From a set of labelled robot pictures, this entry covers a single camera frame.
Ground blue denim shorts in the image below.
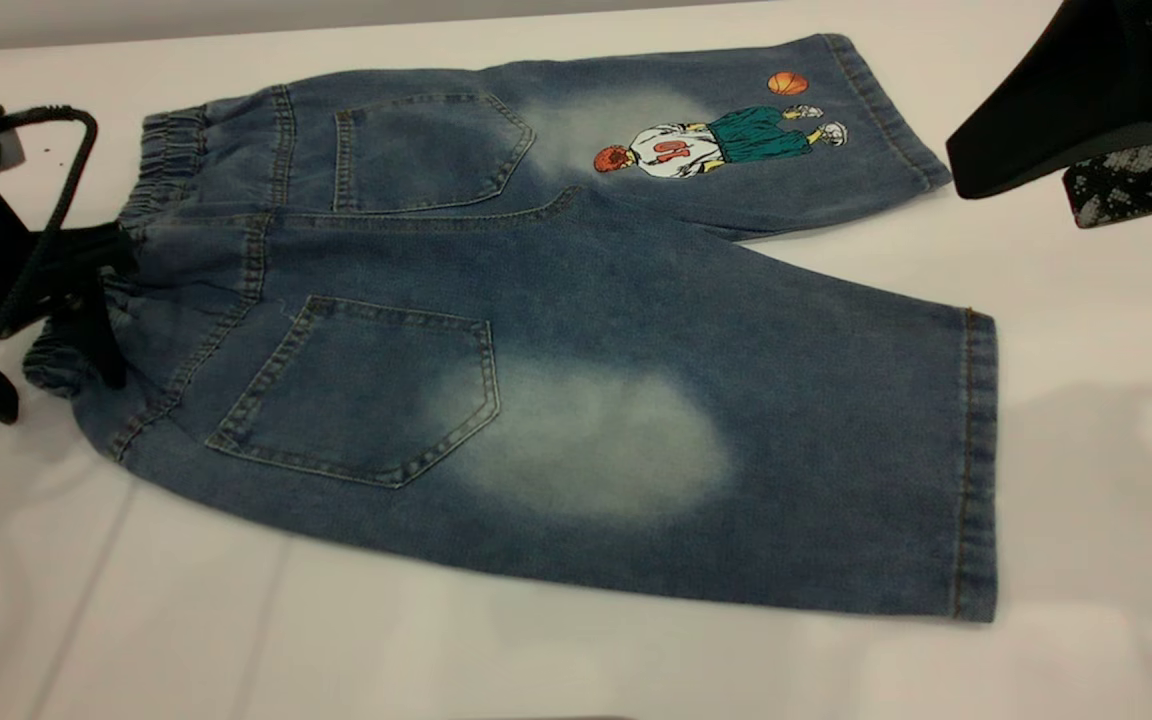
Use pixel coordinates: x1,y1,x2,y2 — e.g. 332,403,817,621
21,33,999,623

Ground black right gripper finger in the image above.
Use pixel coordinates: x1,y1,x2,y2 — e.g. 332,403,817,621
946,0,1152,199

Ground thick braided left arm cable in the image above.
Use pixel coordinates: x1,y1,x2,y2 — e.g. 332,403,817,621
0,103,100,433

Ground speckled right gripper finger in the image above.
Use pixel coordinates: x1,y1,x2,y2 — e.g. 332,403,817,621
1064,140,1152,229

